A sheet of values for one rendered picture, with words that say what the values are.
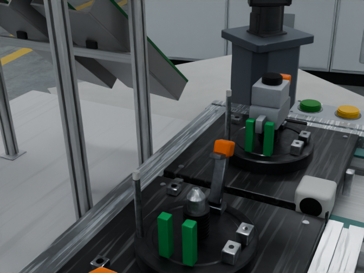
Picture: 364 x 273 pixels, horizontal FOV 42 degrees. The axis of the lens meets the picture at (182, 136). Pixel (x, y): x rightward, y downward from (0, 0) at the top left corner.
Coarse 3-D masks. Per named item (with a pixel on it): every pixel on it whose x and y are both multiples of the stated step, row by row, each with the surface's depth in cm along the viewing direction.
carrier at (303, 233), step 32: (160, 192) 65; (192, 192) 51; (128, 224) 59; (160, 224) 49; (192, 224) 47; (224, 224) 55; (256, 224) 58; (288, 224) 58; (320, 224) 58; (96, 256) 54; (128, 256) 54; (160, 256) 51; (192, 256) 48; (224, 256) 49; (256, 256) 52; (288, 256) 53
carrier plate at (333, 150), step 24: (216, 120) 85; (192, 144) 77; (336, 144) 76; (168, 168) 71; (192, 168) 70; (240, 168) 70; (312, 168) 70; (336, 168) 70; (240, 192) 65; (264, 192) 64; (288, 192) 64; (336, 192) 64
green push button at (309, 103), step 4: (304, 100) 92; (308, 100) 92; (312, 100) 92; (316, 100) 92; (300, 104) 91; (304, 104) 90; (308, 104) 90; (312, 104) 90; (316, 104) 90; (320, 104) 91; (300, 108) 91; (304, 108) 90; (308, 108) 90; (312, 108) 89; (316, 108) 90; (320, 108) 90
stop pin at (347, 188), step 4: (348, 172) 69; (352, 172) 69; (344, 176) 70; (348, 176) 69; (352, 176) 69; (344, 180) 70; (348, 180) 70; (352, 180) 69; (344, 184) 70; (348, 184) 70; (352, 184) 70; (344, 188) 70; (348, 188) 70; (344, 192) 71; (348, 192) 70; (348, 196) 71
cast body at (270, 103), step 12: (264, 84) 69; (276, 84) 68; (288, 84) 70; (252, 96) 69; (264, 96) 68; (276, 96) 67; (288, 96) 71; (252, 108) 69; (264, 108) 68; (276, 108) 68; (288, 108) 72; (264, 120) 68; (276, 120) 68
